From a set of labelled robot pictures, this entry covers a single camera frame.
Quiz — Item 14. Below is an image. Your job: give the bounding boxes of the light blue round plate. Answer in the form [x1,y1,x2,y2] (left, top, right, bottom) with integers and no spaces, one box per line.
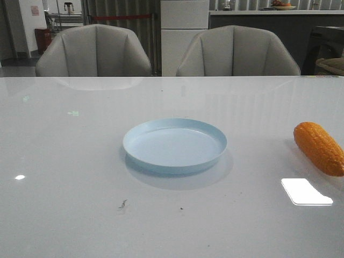
[123,118,227,175]

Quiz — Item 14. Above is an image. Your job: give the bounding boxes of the orange plastic corn cob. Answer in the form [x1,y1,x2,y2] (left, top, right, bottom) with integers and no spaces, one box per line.
[293,121,343,177]

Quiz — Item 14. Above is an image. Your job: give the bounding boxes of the right grey upholstered armchair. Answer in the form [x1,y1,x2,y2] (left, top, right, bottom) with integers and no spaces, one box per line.
[176,25,300,77]

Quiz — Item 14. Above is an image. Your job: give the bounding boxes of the grey upholstered armchair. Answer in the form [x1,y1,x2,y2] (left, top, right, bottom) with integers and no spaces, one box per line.
[176,25,300,77]
[35,24,152,77]

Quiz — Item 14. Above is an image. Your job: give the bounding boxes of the white drawer cabinet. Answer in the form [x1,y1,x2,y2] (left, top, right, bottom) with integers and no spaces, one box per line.
[160,1,209,76]

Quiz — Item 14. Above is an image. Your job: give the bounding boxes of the left grey upholstered armchair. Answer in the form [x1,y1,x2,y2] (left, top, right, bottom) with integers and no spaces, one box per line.
[35,24,152,77]

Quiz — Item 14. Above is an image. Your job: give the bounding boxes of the red barrier belt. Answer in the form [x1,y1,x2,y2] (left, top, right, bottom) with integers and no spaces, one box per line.
[91,13,152,21]

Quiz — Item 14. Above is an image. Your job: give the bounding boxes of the metal trolley in background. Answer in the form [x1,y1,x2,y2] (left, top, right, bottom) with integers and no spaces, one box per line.
[45,11,83,32]

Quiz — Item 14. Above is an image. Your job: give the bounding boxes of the red trash bin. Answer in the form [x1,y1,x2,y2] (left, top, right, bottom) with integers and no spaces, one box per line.
[34,28,52,54]

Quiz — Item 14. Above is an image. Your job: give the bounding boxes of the dark grey kitchen counter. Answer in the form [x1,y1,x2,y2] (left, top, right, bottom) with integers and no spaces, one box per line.
[209,10,343,70]

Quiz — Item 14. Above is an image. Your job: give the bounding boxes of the fruit bowl on counter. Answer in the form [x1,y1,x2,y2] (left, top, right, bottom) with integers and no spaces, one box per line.
[271,0,296,10]

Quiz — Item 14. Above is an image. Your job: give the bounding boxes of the beige cushion at right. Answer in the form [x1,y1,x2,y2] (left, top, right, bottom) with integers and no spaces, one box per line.
[316,58,343,76]

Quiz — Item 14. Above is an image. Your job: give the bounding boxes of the dark side table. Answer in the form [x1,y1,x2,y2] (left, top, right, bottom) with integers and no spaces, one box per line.
[301,26,343,75]

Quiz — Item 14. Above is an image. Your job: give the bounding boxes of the pink wall notice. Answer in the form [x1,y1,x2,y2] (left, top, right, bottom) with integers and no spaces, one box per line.
[31,5,39,16]

